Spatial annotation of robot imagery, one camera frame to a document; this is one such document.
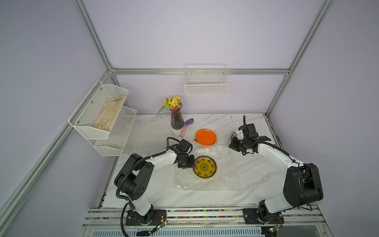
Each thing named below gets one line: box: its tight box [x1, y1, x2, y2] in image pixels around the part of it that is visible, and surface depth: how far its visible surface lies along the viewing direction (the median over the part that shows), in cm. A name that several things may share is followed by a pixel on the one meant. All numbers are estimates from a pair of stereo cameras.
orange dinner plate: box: [195, 128, 218, 147], surface depth 106 cm
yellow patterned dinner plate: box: [192, 155, 218, 179], surface depth 92 cm
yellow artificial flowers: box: [156, 95, 183, 118], surface depth 95 cm
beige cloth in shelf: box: [92, 95, 126, 132], surface depth 81 cm
